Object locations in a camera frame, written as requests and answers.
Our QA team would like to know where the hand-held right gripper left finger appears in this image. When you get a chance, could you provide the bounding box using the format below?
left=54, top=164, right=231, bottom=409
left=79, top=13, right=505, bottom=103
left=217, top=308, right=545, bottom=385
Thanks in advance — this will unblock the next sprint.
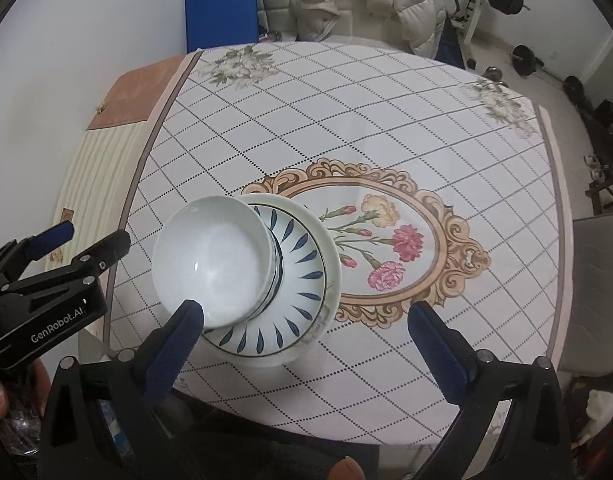
left=36, top=299, right=206, bottom=480

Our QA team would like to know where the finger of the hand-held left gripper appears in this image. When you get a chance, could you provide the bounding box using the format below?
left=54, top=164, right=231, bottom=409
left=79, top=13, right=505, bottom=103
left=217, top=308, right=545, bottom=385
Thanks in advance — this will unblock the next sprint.
left=70, top=230, right=132, bottom=282
left=0, top=220, right=76, bottom=282

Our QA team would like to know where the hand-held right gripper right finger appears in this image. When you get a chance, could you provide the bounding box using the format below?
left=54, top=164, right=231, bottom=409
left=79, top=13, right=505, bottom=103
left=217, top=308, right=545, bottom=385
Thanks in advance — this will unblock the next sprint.
left=407, top=301, right=573, bottom=480

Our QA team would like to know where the plain white bowl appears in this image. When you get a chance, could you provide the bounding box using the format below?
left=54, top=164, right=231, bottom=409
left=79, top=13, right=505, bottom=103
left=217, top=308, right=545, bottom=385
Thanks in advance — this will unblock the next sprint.
left=152, top=196, right=282, bottom=327

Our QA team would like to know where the white plate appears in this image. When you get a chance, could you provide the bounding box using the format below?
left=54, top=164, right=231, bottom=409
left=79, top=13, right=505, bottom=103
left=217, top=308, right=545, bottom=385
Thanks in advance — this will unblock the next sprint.
left=206, top=197, right=344, bottom=368

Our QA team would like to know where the person's right hand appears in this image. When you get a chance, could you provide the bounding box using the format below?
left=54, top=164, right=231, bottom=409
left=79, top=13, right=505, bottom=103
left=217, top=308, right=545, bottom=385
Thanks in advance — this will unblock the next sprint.
left=330, top=456, right=365, bottom=480

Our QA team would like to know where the cream striped cover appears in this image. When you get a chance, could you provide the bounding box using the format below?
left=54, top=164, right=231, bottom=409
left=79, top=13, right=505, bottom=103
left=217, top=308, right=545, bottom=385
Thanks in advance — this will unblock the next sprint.
left=51, top=120, right=160, bottom=267

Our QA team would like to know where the crumpled clear plastic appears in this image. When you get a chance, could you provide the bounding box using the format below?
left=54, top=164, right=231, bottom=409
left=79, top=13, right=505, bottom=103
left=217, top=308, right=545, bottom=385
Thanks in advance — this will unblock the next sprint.
left=0, top=400, right=43, bottom=462

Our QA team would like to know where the orange-brown cloth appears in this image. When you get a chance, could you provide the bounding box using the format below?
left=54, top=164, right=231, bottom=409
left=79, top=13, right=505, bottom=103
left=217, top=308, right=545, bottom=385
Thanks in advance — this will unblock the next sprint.
left=88, top=51, right=203, bottom=132

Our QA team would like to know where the grey chair seat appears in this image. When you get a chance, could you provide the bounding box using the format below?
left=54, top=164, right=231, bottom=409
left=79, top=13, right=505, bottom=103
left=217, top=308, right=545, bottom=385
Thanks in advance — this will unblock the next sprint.
left=557, top=214, right=613, bottom=377

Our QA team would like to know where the white fluffy cloth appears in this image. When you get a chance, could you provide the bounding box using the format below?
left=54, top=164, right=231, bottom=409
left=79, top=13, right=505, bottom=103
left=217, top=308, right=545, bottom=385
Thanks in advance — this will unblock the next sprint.
left=583, top=387, right=613, bottom=437

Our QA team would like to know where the checked floral tablecloth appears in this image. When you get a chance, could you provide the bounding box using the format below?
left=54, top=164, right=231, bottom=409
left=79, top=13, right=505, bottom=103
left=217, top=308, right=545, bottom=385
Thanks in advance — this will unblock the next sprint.
left=104, top=42, right=567, bottom=448

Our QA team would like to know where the wooden stool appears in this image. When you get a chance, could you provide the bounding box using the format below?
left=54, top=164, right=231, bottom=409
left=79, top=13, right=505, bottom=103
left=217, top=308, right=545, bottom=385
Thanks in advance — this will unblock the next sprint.
left=585, top=160, right=613, bottom=218

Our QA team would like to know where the black dumbbell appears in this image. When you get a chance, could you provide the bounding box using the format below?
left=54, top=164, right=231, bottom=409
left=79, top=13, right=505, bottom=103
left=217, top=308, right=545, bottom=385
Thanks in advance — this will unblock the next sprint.
left=563, top=75, right=594, bottom=111
left=511, top=44, right=546, bottom=79

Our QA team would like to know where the dark blue cloth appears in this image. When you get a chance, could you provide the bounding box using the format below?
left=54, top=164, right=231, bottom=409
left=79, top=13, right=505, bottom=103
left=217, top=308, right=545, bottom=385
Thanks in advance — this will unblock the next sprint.
left=435, top=20, right=468, bottom=67

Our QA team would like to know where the white weight rack with barbell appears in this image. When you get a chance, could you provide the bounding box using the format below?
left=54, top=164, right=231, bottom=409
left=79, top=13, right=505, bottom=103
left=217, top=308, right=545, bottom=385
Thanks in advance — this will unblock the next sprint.
left=429, top=0, right=534, bottom=46

